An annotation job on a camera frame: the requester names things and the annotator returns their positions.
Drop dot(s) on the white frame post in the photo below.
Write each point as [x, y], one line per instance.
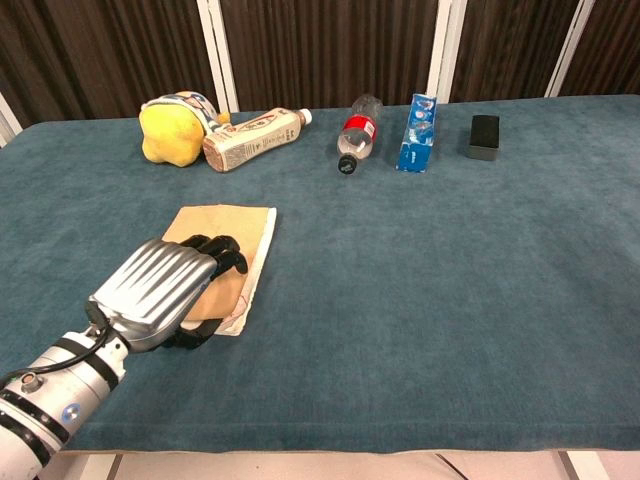
[570, 47]
[7, 122]
[444, 50]
[218, 52]

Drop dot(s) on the yellow plush toy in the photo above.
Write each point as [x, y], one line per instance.
[167, 135]

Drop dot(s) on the beige milk tea bottle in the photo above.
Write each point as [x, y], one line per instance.
[250, 140]

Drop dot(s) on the clear red label cola bottle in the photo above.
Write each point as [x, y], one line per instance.
[356, 132]

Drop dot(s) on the tan hardcover book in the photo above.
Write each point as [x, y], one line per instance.
[227, 225]

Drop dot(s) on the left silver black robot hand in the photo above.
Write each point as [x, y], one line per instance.
[150, 285]

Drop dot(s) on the black grey eraser block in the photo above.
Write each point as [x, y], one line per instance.
[483, 137]

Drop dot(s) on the teal table cloth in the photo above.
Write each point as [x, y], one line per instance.
[400, 280]

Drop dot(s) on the blue toothpaste box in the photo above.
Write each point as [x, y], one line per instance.
[416, 135]

